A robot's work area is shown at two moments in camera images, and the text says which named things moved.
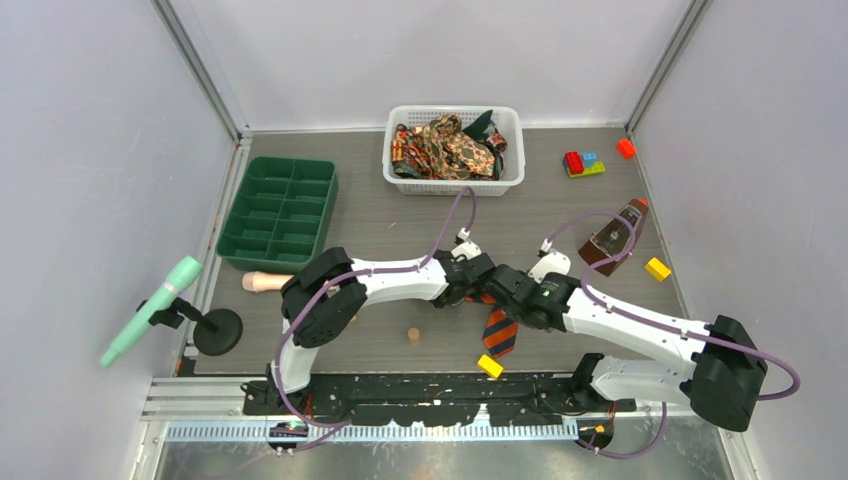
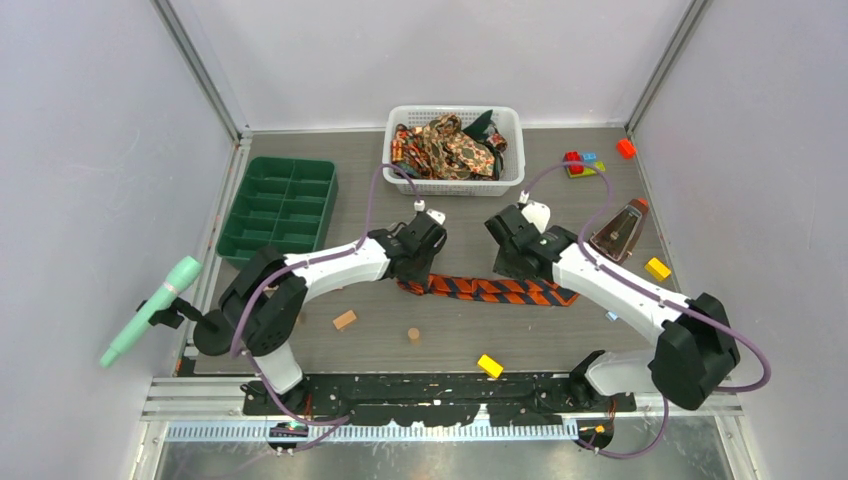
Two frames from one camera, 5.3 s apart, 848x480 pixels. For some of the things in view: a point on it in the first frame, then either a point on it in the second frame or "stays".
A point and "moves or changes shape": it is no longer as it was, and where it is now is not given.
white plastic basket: x=509 y=119 stays
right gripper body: x=520 y=312 -> x=506 y=265
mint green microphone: x=182 y=277 stays
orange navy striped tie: x=501 y=331 moves or changes shape
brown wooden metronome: x=614 y=238 stays
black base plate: x=443 y=398 stays
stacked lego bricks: x=582 y=163 stays
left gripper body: x=442 y=303 -> x=420 y=271
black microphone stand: x=217 y=332 stays
